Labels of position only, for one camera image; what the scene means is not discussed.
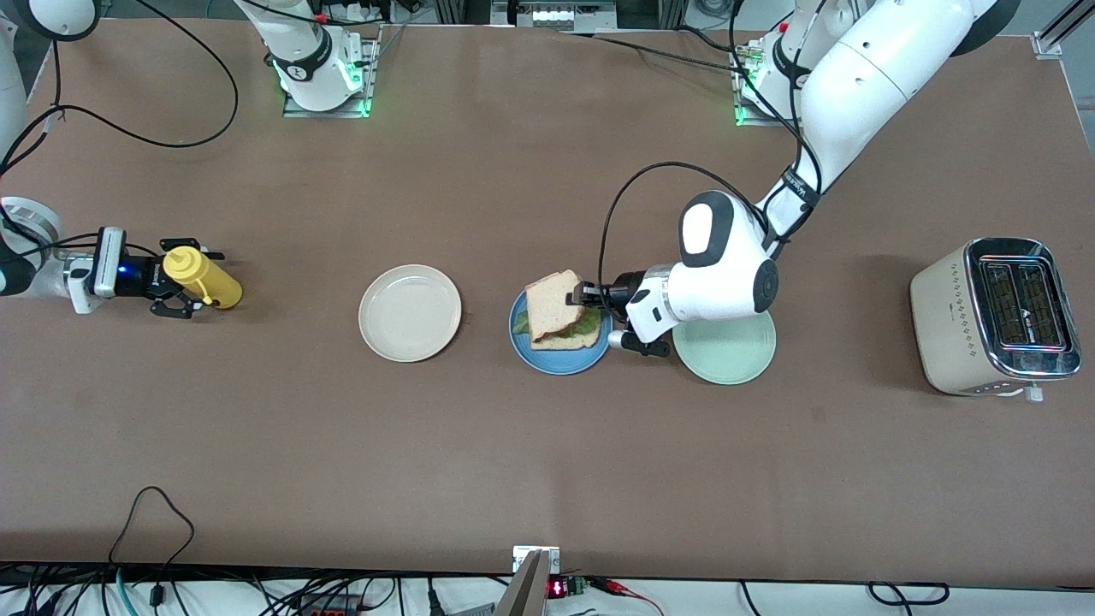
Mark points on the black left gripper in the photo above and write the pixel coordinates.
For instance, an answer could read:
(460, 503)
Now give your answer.
(619, 291)

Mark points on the grey aluminium bar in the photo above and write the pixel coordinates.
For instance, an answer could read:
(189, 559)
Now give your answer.
(526, 595)

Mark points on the yellow mustard squeeze bottle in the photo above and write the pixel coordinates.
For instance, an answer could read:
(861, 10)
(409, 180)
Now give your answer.
(218, 287)

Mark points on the blue round plate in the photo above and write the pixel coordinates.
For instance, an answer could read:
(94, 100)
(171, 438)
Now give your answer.
(556, 364)

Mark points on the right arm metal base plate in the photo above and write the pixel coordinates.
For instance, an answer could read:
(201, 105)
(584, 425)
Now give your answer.
(295, 112)

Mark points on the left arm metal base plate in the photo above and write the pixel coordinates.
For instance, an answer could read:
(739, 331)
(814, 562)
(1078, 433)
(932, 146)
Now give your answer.
(808, 123)

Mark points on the bread slice with dark crust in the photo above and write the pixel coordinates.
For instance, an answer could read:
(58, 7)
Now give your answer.
(573, 342)

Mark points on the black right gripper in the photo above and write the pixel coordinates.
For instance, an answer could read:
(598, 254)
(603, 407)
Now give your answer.
(147, 278)

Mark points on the cream and chrome toaster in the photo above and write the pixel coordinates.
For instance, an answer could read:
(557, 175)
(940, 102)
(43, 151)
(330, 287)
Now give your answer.
(949, 334)

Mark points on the aluminium corner bracket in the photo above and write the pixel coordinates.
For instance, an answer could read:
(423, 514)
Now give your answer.
(1045, 43)

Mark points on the mint green round plate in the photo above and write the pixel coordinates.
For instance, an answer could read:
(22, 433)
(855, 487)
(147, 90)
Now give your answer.
(727, 351)

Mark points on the white mounting bracket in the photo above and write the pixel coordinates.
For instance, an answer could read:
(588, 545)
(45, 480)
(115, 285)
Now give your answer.
(522, 556)

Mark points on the orange power strip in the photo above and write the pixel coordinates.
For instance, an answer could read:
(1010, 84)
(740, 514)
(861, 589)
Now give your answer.
(329, 609)

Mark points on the grey device with sockets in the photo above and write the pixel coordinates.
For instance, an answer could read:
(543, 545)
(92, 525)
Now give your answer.
(552, 17)

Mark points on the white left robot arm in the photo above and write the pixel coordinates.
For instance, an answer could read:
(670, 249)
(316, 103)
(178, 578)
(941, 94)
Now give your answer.
(873, 77)

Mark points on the green lettuce leaf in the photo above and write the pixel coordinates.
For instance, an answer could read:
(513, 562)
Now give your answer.
(588, 321)

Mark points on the light brown bread slice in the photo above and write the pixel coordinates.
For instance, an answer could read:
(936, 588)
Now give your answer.
(552, 304)

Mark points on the beige round plate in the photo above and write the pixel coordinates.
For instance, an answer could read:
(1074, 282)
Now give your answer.
(411, 312)

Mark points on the red clip lead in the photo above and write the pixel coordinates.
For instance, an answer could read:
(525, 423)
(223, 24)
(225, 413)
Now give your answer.
(616, 587)

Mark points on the red LED display module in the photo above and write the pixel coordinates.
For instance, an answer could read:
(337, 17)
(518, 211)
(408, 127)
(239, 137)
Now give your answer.
(556, 589)

